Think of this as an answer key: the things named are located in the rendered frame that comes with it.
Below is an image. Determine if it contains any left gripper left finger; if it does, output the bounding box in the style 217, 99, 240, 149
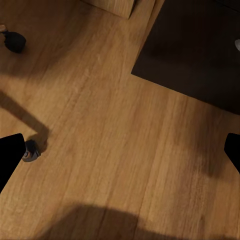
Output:
0, 133, 26, 193

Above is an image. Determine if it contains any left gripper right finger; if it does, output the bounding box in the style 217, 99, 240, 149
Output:
224, 133, 240, 173

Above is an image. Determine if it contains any swivel chair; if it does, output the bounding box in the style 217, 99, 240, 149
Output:
0, 23, 41, 162

